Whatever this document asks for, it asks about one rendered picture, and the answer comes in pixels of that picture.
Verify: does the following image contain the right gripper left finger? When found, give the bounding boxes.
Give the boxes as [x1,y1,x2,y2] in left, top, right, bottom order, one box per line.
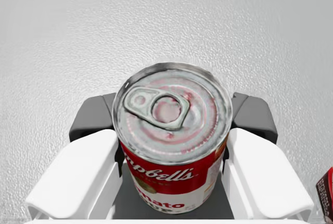
[25,92,123,220]

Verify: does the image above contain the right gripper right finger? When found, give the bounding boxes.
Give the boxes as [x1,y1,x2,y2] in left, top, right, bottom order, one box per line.
[222,92,315,220]

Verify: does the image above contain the red and white can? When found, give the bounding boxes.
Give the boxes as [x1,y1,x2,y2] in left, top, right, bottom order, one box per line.
[112,61,234,215]

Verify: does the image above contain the red carton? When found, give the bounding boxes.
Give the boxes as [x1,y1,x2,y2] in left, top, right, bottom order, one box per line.
[315,166,333,219]

